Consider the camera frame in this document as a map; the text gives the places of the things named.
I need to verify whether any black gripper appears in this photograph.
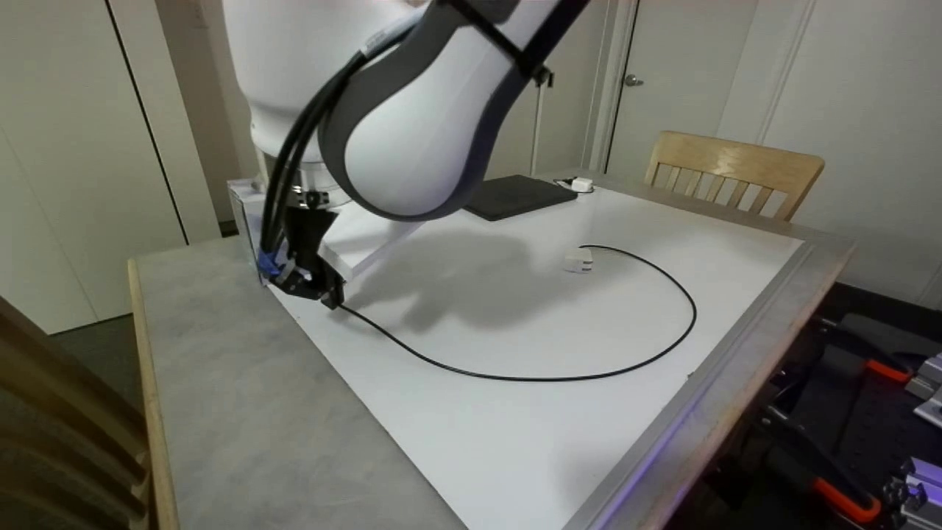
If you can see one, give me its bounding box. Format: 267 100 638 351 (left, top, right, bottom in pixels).
277 202 348 312

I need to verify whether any black charging cable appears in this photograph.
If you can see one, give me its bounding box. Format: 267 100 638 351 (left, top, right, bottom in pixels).
329 240 701 386

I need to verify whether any black closed laptop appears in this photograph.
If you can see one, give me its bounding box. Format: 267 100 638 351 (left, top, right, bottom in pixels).
460 173 580 223

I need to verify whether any white whiteboard sheet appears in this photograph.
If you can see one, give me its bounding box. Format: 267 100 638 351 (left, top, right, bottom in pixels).
265 181 807 530

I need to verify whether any white cabinet door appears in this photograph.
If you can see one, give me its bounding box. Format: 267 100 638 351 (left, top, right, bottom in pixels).
494 106 548 179
535 37 614 177

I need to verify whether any wooden slat-back chair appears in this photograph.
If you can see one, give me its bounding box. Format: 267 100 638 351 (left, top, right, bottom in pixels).
0 296 159 530
642 126 826 223

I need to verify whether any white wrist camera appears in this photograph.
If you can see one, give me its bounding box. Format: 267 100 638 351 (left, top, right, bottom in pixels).
318 202 396 286

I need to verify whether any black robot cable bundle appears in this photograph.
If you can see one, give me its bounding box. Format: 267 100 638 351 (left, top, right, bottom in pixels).
257 24 424 282

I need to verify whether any white door with lever handle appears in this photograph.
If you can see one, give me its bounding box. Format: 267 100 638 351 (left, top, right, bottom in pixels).
601 0 760 187

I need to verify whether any black clamp with orange handle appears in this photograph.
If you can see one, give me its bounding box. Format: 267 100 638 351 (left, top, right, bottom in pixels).
753 399 885 526
817 327 917 388

